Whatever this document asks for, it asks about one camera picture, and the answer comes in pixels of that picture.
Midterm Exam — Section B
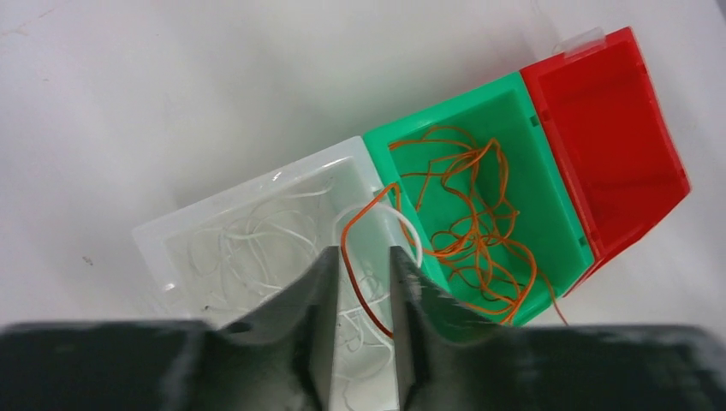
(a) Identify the green plastic bin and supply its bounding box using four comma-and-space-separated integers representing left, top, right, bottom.
363, 73, 594, 326

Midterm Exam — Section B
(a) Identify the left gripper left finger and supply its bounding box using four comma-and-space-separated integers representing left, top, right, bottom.
1, 247, 339, 410

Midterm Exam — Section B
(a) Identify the clear plastic bin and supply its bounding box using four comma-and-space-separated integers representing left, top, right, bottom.
133, 136, 407, 410

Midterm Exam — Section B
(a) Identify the thin white cable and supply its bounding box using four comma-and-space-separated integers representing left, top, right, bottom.
187, 181, 396, 411

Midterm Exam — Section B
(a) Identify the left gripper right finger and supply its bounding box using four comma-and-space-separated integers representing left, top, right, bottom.
389, 246, 725, 410

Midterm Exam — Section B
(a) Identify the red plastic bin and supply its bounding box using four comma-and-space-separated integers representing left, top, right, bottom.
521, 27, 691, 279

